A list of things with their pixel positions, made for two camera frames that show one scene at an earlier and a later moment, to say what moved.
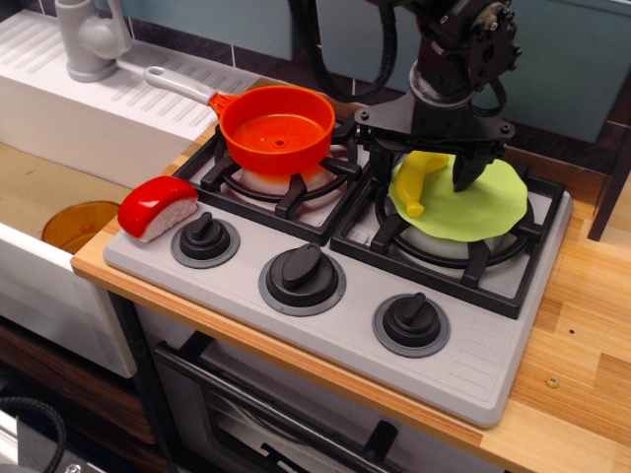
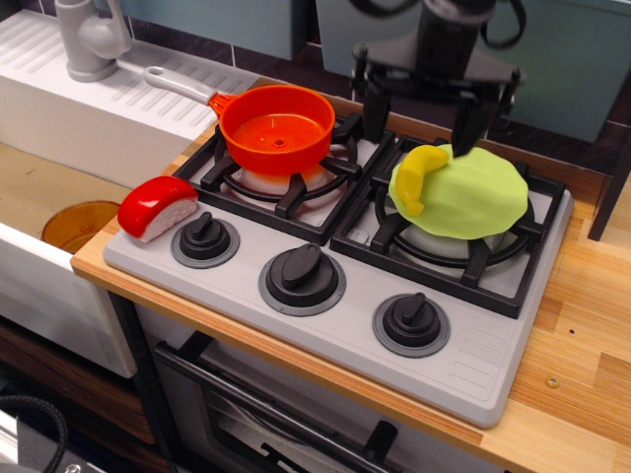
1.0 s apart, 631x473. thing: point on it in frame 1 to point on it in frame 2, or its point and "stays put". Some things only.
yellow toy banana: (411, 174) stays put
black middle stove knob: (302, 282) stays put
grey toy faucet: (93, 43) stays put
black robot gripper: (387, 128) to (442, 56)
